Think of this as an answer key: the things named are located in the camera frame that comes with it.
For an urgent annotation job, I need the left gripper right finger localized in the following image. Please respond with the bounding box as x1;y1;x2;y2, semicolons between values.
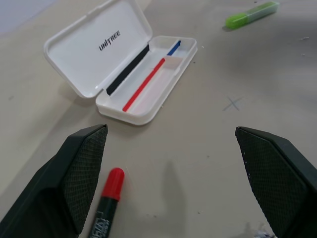
234;126;317;238

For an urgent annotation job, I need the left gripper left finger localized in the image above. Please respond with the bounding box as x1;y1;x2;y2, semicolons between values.
0;124;108;238

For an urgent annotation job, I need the red capped black marker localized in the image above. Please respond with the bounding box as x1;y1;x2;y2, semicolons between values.
90;167;125;238

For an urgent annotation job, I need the white rectangular case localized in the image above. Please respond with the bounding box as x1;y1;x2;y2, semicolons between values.
43;0;198;126

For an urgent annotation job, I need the green translucent pen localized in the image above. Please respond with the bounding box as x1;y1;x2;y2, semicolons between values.
224;1;280;28

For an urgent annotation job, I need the red strip inside case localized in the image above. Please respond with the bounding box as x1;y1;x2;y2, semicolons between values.
122;57;166;112

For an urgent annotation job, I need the black strip inside case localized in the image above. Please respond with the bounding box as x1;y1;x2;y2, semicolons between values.
106;44;151;96

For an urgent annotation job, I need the blue strip inside case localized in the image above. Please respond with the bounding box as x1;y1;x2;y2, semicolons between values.
166;40;182;57

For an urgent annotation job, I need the white square eraser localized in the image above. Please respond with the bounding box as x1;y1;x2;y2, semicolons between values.
160;56;184;71

